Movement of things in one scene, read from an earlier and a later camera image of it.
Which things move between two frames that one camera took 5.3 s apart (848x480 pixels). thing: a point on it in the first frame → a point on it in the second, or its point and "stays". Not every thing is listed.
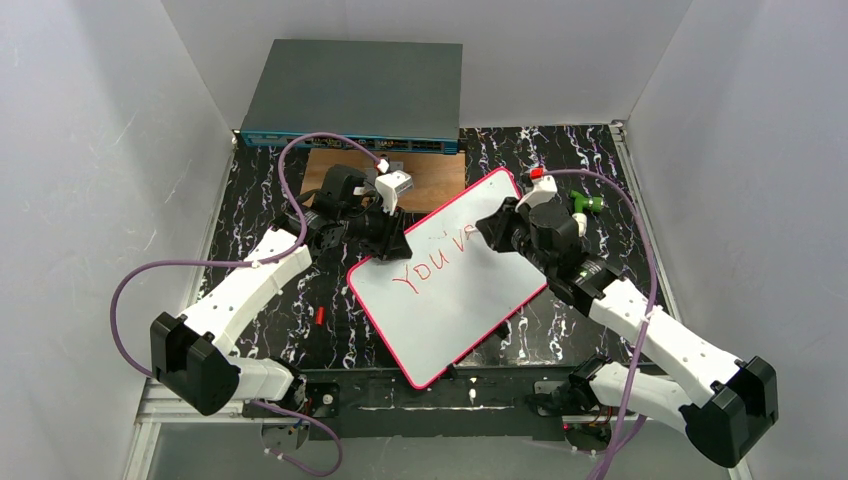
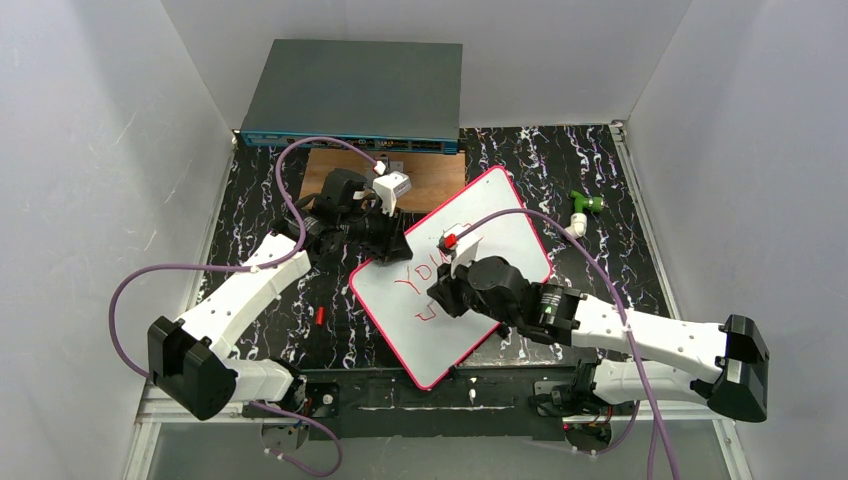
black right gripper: [501, 227] → [448, 291]
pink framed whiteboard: [438, 307] stays
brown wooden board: [437, 177] stays
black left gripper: [385, 237] stays
